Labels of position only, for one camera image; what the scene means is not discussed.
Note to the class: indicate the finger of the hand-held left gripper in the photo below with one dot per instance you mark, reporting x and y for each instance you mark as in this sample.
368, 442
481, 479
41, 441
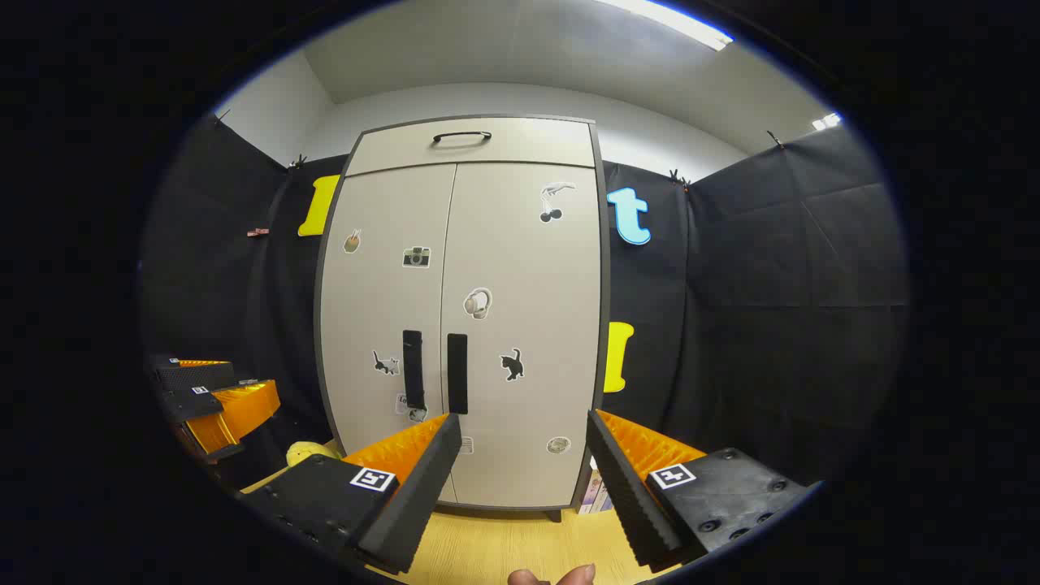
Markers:
195, 375
236, 410

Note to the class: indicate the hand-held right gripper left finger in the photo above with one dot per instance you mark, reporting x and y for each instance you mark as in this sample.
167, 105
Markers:
422, 504

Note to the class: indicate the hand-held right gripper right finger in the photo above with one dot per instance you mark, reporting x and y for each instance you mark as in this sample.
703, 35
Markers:
630, 504

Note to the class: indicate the beige cabinet door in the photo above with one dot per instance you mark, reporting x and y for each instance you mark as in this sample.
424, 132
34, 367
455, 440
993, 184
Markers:
544, 309
374, 309

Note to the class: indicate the beige double-door shoe cabinet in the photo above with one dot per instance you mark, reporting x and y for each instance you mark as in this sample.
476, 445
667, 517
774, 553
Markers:
536, 146

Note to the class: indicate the small printed box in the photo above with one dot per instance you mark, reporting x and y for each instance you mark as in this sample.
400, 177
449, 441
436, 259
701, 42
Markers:
595, 496

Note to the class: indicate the yellow plush toy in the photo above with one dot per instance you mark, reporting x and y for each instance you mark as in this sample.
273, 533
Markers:
309, 452

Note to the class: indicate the black backdrop cloth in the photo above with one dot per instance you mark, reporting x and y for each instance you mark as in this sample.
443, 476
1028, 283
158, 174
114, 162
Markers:
772, 325

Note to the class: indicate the small ceiling light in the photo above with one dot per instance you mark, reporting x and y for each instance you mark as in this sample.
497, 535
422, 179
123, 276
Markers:
825, 122

